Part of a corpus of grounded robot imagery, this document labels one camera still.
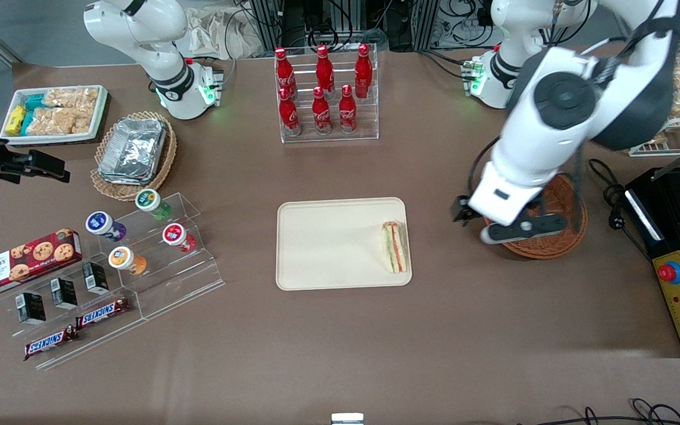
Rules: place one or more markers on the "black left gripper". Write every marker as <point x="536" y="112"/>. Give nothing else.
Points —
<point x="461" y="210"/>

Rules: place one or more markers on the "triangle sandwich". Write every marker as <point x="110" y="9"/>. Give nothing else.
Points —
<point x="395" y="248"/>

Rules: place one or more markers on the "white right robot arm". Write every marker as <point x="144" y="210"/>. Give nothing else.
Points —
<point x="139" y="23"/>

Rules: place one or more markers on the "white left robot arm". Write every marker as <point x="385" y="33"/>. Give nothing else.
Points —
<point x="552" y="136"/>

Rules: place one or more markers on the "round brown wicker basket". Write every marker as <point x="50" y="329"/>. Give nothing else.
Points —
<point x="546" y="248"/>

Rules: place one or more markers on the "white snack tray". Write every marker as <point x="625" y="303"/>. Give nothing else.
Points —
<point x="99" y="109"/>

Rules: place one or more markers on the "beige rectangular tray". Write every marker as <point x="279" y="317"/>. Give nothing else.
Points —
<point x="334" y="245"/>

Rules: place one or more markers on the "oval light wicker basket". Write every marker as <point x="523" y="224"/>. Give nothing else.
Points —
<point x="169" y="153"/>

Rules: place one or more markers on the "teal snack box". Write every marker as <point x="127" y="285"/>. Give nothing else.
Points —
<point x="28" y="122"/>
<point x="36" y="101"/>

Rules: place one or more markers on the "yellow snack box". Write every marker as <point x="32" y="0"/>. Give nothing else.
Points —
<point x="15" y="120"/>

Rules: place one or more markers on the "rice cracker packet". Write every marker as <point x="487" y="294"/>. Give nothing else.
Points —
<point x="83" y="120"/>
<point x="71" y="97"/>
<point x="51" y="121"/>

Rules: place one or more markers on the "purple cup with white lid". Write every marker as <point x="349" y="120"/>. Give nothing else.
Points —
<point x="101" y="223"/>

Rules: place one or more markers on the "red Walkers cookie box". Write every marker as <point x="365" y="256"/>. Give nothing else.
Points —
<point x="27" y="262"/>

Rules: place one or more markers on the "stack of foil trays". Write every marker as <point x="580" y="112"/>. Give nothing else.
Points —
<point x="133" y="150"/>

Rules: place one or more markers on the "green cup with white lid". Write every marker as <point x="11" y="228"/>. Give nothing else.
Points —
<point x="150" y="200"/>

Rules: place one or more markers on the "small black box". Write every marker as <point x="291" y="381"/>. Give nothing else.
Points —
<point x="64" y="293"/>
<point x="95" y="278"/>
<point x="31" y="308"/>

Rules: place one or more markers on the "orange cup with white lid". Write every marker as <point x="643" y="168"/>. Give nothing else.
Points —
<point x="123" y="258"/>

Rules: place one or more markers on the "clear acrylic bottle rack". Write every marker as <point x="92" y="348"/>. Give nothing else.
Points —
<point x="331" y="137"/>

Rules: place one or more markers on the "red cola bottle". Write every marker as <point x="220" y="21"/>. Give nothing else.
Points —
<point x="347" y="112"/>
<point x="324" y="68"/>
<point x="288" y="113"/>
<point x="363" y="69"/>
<point x="284" y="72"/>
<point x="321" y="113"/>

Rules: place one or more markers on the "red cup with white lid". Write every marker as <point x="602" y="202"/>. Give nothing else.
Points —
<point x="175" y="235"/>

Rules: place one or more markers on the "Snickers chocolate bar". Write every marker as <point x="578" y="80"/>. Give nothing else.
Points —
<point x="103" y="313"/>
<point x="51" y="343"/>

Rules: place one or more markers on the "clear acrylic stepped snack stand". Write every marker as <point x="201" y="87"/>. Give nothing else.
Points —
<point x="110" y="339"/>

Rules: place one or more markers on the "clear acrylic stepped cup stand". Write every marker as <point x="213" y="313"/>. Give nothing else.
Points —
<point x="192" y="277"/>

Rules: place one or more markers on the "black machine base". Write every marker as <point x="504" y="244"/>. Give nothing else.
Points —
<point x="670" y="200"/>

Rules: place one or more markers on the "beige cloth bags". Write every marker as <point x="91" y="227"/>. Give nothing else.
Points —
<point x="216" y="32"/>

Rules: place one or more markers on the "small white metal block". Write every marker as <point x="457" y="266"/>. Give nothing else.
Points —
<point x="347" y="419"/>

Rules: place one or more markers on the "grey left wrist camera bracket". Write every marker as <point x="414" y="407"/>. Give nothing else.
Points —
<point x="523" y="229"/>

